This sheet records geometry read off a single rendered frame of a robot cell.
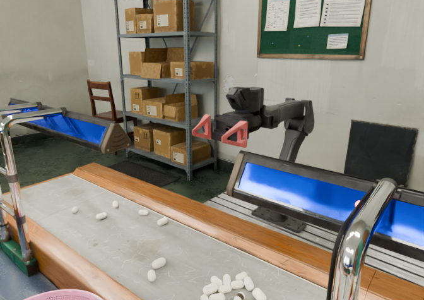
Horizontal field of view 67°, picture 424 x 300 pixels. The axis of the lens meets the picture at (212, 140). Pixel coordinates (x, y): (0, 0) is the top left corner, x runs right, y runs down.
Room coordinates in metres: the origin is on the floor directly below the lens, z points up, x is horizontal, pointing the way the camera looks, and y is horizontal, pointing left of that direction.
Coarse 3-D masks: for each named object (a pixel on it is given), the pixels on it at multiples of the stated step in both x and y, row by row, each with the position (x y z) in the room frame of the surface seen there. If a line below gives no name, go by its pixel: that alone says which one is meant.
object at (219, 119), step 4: (216, 116) 0.85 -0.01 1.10; (220, 116) 0.85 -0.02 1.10; (224, 116) 0.84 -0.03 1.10; (228, 116) 0.83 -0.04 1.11; (216, 120) 0.85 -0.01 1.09; (220, 120) 0.84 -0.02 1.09; (224, 120) 0.83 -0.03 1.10; (244, 120) 0.79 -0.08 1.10; (216, 124) 0.86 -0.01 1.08; (220, 124) 0.85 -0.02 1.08; (224, 124) 0.84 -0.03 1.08; (216, 128) 0.86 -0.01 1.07; (220, 128) 0.85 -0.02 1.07; (224, 128) 0.84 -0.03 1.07; (228, 128) 0.81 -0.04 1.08; (236, 132) 0.81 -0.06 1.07; (232, 136) 0.81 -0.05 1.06; (236, 136) 0.81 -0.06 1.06; (232, 140) 0.82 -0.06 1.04; (236, 140) 0.81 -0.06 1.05
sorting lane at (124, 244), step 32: (32, 192) 1.14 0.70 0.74; (64, 192) 1.14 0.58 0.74; (96, 192) 1.14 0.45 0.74; (64, 224) 0.90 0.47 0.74; (96, 224) 0.90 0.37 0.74; (128, 224) 0.90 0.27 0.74; (96, 256) 0.74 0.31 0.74; (128, 256) 0.74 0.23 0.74; (160, 256) 0.74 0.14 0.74; (192, 256) 0.74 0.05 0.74; (224, 256) 0.74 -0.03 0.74; (128, 288) 0.62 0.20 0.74; (160, 288) 0.62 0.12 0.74; (192, 288) 0.62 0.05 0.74; (288, 288) 0.62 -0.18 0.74; (320, 288) 0.62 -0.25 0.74
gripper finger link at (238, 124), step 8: (232, 120) 0.80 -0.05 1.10; (240, 120) 0.78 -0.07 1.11; (232, 128) 0.75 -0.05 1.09; (240, 128) 0.75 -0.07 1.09; (248, 128) 0.77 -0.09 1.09; (224, 136) 0.73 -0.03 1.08; (240, 136) 0.76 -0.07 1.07; (248, 136) 0.77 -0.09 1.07; (232, 144) 0.74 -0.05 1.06; (240, 144) 0.75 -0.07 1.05
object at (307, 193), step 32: (256, 160) 0.49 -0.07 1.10; (256, 192) 0.46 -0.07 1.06; (288, 192) 0.43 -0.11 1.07; (320, 192) 0.41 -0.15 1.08; (352, 192) 0.39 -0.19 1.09; (416, 192) 0.36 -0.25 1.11; (320, 224) 0.39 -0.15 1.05; (384, 224) 0.35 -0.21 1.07; (416, 224) 0.34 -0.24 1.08; (416, 256) 0.32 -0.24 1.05
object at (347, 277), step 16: (368, 192) 0.35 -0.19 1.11; (384, 192) 0.34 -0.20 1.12; (400, 192) 0.36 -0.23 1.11; (368, 208) 0.30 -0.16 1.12; (384, 208) 0.31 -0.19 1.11; (352, 224) 0.27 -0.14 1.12; (368, 224) 0.27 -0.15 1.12; (336, 240) 0.27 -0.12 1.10; (352, 240) 0.26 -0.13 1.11; (368, 240) 0.26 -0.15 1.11; (336, 256) 0.26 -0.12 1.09; (352, 256) 0.25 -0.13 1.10; (336, 272) 0.25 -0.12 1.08; (352, 272) 0.24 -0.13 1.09; (336, 288) 0.25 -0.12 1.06; (352, 288) 0.24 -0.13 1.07
